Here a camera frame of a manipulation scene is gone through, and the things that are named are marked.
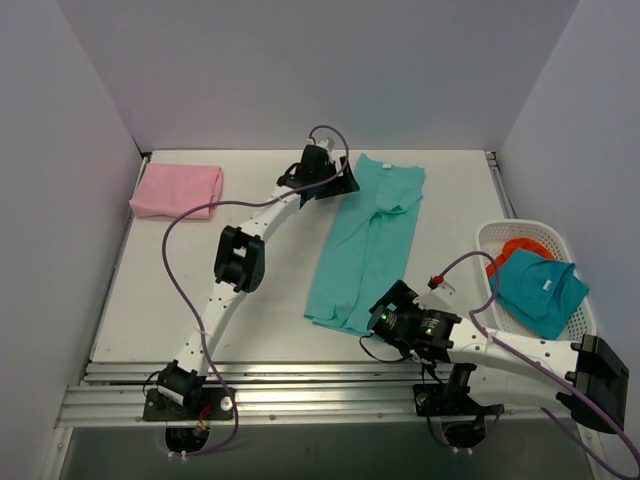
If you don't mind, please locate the mint green t shirt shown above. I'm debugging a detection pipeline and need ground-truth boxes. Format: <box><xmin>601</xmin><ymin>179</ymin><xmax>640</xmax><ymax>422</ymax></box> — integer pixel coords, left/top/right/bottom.
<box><xmin>304</xmin><ymin>154</ymin><xmax>426</xmax><ymax>335</ymax></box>

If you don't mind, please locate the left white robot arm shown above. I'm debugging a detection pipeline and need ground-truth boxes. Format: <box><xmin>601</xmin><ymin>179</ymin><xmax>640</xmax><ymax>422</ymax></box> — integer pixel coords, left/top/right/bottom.
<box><xmin>157</xmin><ymin>137</ymin><xmax>359</xmax><ymax>419</ymax></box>

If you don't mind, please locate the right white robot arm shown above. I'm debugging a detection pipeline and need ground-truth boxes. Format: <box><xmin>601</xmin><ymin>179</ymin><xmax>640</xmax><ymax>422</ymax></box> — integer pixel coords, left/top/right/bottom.
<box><xmin>367</xmin><ymin>278</ymin><xmax>629</xmax><ymax>434</ymax></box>

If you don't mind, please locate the white plastic basket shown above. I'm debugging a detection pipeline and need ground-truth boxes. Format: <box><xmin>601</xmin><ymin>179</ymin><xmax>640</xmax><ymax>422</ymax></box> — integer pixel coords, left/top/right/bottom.
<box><xmin>476</xmin><ymin>220</ymin><xmax>597</xmax><ymax>341</ymax></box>

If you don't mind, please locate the teal blue t shirt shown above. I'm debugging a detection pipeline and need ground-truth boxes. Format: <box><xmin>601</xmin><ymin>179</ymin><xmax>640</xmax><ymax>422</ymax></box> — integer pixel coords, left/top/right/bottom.
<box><xmin>488</xmin><ymin>260</ymin><xmax>589</xmax><ymax>340</ymax></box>

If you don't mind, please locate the folded pink t shirt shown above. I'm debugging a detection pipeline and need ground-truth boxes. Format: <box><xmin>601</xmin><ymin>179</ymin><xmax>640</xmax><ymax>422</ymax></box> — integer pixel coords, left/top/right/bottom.
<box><xmin>129</xmin><ymin>163</ymin><xmax>224</xmax><ymax>218</ymax></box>

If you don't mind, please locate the orange t shirt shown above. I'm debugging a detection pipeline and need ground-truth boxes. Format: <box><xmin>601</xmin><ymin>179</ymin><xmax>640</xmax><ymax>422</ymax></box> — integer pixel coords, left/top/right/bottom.
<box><xmin>485</xmin><ymin>237</ymin><xmax>555</xmax><ymax>280</ymax></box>

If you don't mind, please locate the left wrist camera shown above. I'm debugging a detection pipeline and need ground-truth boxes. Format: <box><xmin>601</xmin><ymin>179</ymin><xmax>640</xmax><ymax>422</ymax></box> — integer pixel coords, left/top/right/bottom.
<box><xmin>311</xmin><ymin>137</ymin><xmax>335</xmax><ymax>152</ymax></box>

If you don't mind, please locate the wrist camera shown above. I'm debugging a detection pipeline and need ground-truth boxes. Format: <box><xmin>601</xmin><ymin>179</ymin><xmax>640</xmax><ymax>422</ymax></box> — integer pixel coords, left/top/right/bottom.
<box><xmin>415</xmin><ymin>275</ymin><xmax>456</xmax><ymax>310</ymax></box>
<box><xmin>311</xmin><ymin>137</ymin><xmax>335</xmax><ymax>152</ymax></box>

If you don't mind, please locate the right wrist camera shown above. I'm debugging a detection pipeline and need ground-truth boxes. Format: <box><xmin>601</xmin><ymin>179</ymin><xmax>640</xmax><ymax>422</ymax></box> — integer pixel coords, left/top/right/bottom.
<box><xmin>415</xmin><ymin>275</ymin><xmax>456</xmax><ymax>310</ymax></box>

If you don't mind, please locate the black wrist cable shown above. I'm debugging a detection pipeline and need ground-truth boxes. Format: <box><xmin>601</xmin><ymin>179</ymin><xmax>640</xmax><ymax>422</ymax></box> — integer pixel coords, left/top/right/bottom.
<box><xmin>358</xmin><ymin>334</ymin><xmax>441</xmax><ymax>386</ymax></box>

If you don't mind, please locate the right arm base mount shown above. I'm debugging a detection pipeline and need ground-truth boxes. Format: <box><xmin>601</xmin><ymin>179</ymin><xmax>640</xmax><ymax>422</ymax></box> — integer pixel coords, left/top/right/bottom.
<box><xmin>413</xmin><ymin>363</ymin><xmax>505</xmax><ymax>456</ymax></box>

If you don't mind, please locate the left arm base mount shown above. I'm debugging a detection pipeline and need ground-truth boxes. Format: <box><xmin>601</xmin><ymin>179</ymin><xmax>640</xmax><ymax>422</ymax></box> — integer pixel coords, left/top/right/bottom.
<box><xmin>142</xmin><ymin>386</ymin><xmax>239</xmax><ymax>458</ymax></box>

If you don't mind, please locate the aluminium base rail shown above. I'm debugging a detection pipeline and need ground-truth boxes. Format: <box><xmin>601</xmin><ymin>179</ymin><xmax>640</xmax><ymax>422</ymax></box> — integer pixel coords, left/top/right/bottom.
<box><xmin>53</xmin><ymin>359</ymin><xmax>599</xmax><ymax>429</ymax></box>

